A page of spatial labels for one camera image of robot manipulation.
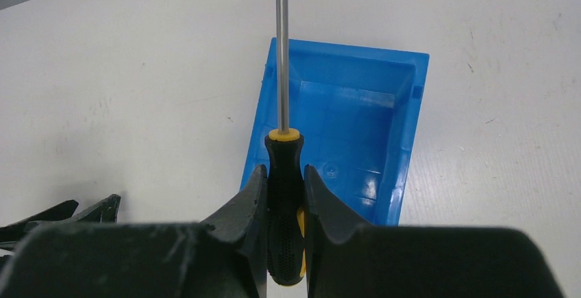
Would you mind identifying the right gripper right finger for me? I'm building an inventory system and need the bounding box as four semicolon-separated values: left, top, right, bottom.
304;166;562;297

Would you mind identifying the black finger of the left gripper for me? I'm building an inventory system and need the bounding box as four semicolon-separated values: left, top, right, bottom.
1;194;121;251

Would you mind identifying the black yellow handled screwdriver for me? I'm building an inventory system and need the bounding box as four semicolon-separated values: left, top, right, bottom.
264;0;304;286

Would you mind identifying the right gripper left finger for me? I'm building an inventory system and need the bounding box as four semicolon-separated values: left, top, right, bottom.
1;165;267;297

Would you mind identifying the blue plastic storage bin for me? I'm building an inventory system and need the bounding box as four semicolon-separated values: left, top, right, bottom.
239;37;430;227

